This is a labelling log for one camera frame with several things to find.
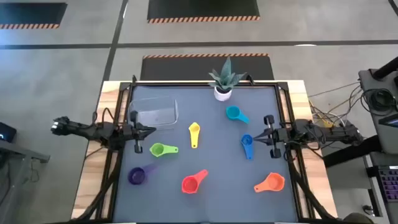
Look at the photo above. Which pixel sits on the black striped-edge floor mat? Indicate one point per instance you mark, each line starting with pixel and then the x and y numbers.
pixel 186 68
pixel 202 9
pixel 31 14

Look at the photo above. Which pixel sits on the green measuring cup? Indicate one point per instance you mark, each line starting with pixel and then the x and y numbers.
pixel 157 150

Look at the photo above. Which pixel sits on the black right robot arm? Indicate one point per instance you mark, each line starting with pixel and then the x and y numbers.
pixel 335 132

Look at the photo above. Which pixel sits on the red measuring cup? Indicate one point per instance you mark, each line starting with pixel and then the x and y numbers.
pixel 189 185

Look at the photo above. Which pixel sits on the teal measuring cup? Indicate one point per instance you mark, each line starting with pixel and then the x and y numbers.
pixel 232 113

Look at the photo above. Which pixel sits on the white plant pot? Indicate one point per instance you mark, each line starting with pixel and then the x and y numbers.
pixel 222 96

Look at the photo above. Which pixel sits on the black metal table frame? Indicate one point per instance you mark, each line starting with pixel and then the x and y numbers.
pixel 199 83

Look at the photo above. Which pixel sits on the grey table mat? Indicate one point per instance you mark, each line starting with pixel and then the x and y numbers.
pixel 217 186

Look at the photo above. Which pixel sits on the yellow measuring cup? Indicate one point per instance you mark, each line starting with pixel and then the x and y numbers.
pixel 194 137

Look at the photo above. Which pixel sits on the clear plastic basket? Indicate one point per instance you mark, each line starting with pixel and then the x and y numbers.
pixel 155 115

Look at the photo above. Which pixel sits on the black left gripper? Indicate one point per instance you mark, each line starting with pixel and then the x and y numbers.
pixel 133 132

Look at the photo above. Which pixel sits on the black box device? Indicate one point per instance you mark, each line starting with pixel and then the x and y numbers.
pixel 6 132

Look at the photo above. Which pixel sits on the orange measuring cup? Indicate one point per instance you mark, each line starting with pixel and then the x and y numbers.
pixel 273 182

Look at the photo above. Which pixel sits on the blue measuring cup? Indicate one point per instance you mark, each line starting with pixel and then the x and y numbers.
pixel 247 141

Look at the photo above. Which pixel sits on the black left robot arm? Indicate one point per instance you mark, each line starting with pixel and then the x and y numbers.
pixel 93 130

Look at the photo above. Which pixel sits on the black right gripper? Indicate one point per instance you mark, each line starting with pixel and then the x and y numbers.
pixel 280 136

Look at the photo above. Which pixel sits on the green succulent plant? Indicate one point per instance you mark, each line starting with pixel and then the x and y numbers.
pixel 226 77

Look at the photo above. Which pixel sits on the purple measuring cup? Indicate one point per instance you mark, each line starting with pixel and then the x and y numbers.
pixel 136 176

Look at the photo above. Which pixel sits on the backlit purple keyboard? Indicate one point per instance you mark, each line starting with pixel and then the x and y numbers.
pixel 390 183

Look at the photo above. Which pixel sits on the grey desk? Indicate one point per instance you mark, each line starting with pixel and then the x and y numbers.
pixel 367 81
pixel 18 149

